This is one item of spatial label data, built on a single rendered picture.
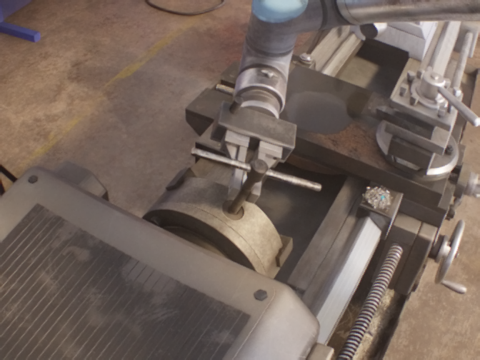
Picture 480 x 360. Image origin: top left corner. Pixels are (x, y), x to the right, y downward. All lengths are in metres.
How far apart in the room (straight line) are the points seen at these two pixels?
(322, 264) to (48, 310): 0.82
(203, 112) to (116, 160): 1.23
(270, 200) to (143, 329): 1.02
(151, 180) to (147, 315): 2.06
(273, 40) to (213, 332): 0.54
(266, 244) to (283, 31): 0.36
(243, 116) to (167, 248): 0.31
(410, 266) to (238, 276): 0.98
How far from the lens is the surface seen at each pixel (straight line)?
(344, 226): 1.44
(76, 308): 0.68
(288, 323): 0.68
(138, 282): 0.69
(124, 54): 3.59
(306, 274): 1.33
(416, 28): 2.08
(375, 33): 1.72
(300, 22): 0.98
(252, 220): 0.94
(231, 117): 0.93
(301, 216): 1.59
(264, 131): 0.94
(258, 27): 0.98
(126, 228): 0.74
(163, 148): 2.85
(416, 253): 1.57
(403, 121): 1.38
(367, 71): 2.19
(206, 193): 0.95
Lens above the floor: 1.90
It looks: 44 degrees down
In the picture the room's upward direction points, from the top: 4 degrees clockwise
